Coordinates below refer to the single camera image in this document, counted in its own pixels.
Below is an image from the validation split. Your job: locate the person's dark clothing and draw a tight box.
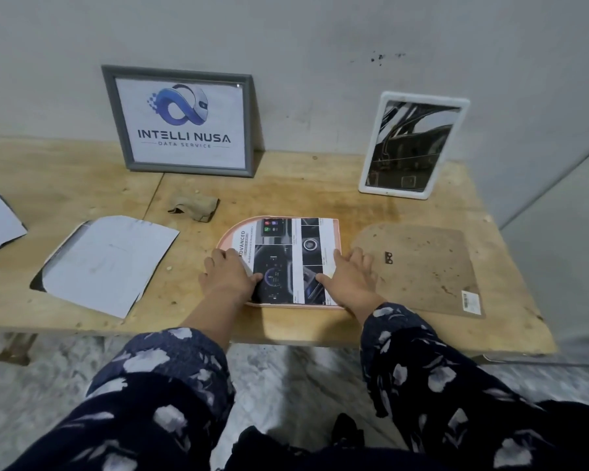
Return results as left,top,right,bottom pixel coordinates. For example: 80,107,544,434
223,411,472,471

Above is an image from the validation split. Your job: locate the person's left hand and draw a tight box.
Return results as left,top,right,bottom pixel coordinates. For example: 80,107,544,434
198,248,264,305

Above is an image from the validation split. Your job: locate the brown wiping cloth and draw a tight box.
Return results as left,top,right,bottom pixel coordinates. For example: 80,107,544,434
168,193,221,224

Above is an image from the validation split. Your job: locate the dark print sheet face-down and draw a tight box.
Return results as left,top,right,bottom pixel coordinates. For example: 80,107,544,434
29,215,181,321

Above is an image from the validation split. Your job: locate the person's left forearm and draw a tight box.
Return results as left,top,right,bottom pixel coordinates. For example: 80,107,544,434
5,294,246,471

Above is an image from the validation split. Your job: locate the car brochure photo sheet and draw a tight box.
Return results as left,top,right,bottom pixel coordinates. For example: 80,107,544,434
231,218,343,307

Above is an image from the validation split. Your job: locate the pink arched photo frame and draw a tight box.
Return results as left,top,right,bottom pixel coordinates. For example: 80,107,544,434
217,215,347,309

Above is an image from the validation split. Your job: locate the arched brown backing board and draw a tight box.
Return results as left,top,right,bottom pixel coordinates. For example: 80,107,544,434
349,222,486,319

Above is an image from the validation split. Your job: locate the wooden table leg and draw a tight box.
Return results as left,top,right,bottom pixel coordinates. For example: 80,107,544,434
0,332,38,367

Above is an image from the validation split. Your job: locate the white picture frame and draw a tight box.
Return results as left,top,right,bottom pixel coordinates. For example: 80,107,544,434
358,90,471,201

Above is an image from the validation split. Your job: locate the person's right forearm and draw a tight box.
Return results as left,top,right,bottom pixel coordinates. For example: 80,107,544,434
358,301,589,471

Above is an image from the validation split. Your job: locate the person's right hand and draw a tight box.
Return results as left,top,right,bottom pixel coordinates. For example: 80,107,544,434
315,247,386,325

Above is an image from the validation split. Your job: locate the grey framed Intelli Nusa sign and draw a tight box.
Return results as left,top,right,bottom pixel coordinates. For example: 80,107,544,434
101,65,256,179

